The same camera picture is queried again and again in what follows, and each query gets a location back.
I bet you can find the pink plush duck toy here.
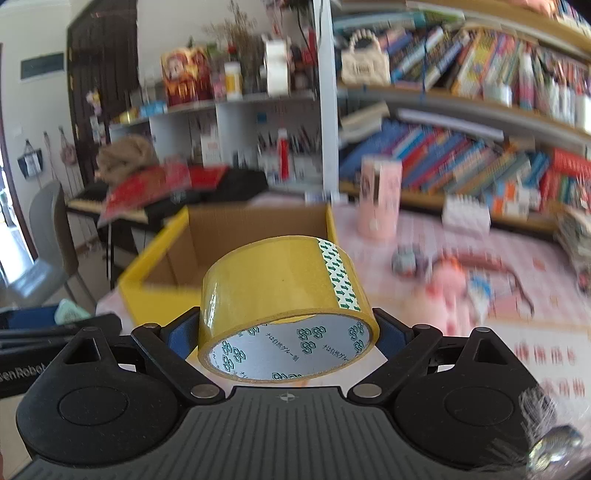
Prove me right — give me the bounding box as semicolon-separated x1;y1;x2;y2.
411;258;473;336

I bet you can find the yellow tape roll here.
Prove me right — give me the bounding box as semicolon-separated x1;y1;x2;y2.
197;235;380;383

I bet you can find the blue packet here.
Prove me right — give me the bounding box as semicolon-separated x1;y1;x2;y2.
467;272;492;325

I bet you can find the yellow cardboard box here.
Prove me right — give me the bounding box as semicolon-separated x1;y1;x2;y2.
118;203;338;326

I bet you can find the grey chair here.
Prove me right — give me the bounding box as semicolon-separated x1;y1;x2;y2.
1;180;96;310

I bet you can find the pink cartoon desk mat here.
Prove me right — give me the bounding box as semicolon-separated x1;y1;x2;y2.
332;206;590;414

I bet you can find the pink cylindrical humidifier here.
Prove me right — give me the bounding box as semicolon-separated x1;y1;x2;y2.
358;155;403;242

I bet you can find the white quilted purse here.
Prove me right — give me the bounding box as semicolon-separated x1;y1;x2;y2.
442;195;491;236

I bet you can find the red patterned paper sheet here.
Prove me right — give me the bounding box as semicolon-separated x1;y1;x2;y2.
98;161;229;226

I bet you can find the black keyboard piano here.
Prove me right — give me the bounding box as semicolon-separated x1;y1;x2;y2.
66;164;269;230

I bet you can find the brown folded cloth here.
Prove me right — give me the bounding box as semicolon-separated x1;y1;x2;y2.
95;134;159;186

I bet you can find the stack of magazines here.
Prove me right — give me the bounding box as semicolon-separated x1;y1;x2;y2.
555;206;591;297

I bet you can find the white shelf unit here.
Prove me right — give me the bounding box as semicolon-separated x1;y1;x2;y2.
108;89;341;195

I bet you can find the wooden bookshelf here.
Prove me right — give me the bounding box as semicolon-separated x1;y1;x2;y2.
318;1;590;232

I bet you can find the red fortune god box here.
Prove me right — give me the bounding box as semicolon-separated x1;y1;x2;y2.
160;46;213;107

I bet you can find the grey toy camera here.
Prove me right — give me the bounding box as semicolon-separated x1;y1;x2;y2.
392;245;429;278

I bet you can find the cream pearl handle handbag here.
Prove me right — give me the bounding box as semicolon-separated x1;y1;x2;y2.
341;29;391;86

